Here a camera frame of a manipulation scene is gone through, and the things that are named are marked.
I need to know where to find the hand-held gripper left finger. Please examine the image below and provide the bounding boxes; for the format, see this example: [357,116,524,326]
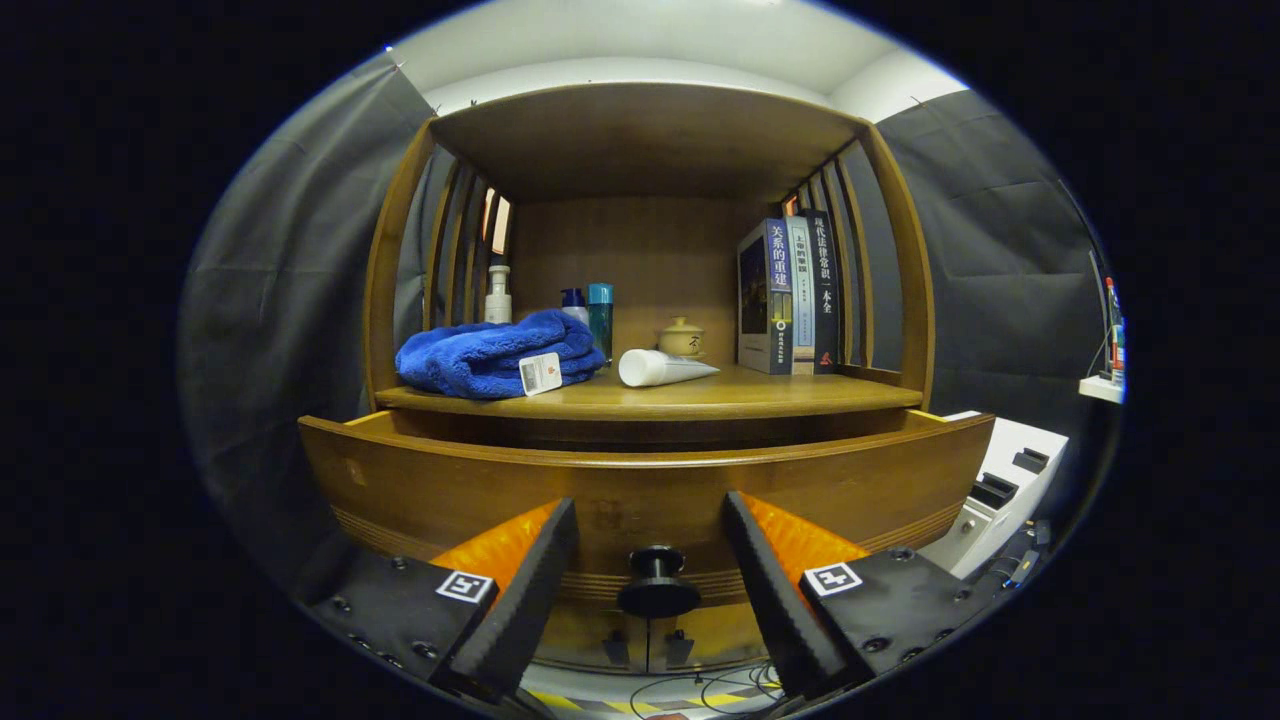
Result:
[300,497,581,706]

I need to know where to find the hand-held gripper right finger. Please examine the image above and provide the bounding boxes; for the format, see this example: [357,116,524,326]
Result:
[722,490,1001,701]

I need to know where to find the black drawer knob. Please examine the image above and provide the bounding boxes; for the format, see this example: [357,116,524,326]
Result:
[617,545,701,619]

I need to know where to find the wooden drawer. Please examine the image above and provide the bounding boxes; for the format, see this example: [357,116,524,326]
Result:
[298,408,996,606]

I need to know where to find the white tube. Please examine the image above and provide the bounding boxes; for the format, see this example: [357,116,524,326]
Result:
[618,348,721,388]

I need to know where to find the wooden cabinet door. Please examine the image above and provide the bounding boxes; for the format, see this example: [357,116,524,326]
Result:
[650,605,769,671]
[540,605,649,671]

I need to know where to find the white drawer unit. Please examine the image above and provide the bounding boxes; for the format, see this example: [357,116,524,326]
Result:
[918,410,1071,581]

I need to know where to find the wooden cabinet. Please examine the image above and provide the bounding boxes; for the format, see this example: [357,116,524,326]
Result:
[362,82,936,676]

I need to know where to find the blue towel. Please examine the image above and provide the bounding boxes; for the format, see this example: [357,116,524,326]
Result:
[395,309,607,401]

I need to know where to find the beige lidded teacup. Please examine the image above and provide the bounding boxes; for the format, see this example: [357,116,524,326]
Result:
[657,316,707,359]

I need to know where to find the teal bottle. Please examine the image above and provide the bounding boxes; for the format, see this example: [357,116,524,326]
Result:
[587,283,615,363]

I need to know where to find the dark blue book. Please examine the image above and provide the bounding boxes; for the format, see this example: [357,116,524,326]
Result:
[737,218,794,376]

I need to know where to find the white and light blue book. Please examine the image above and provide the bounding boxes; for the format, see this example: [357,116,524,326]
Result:
[783,214,818,376]

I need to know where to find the black book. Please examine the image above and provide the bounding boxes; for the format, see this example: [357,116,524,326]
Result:
[803,208,841,375]

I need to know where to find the clear water bottle red cap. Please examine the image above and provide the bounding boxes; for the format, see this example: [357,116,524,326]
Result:
[1103,277,1126,386]

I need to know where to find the black cable bundle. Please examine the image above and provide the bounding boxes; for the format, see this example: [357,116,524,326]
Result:
[985,518,1053,593]

